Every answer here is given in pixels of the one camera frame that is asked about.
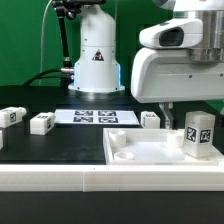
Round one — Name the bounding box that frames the white fiducial marker sheet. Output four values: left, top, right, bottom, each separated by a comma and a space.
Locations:
55, 109, 139, 125

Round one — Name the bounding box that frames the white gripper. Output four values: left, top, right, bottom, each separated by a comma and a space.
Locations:
131, 48, 224, 129

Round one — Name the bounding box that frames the black cable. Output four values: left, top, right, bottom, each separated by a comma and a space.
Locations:
22, 68, 74, 88

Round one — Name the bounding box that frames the white cable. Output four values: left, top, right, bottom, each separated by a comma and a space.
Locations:
39, 0, 54, 87

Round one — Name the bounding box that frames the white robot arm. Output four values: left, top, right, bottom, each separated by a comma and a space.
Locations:
69, 0, 224, 128

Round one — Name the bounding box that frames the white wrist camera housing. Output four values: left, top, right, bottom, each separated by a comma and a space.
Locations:
139, 18, 203, 49

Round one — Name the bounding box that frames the white square tabletop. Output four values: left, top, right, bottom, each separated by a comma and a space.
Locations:
103, 128, 224, 165

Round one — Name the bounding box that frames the white fence wall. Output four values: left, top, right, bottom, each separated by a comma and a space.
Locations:
0, 161, 224, 192

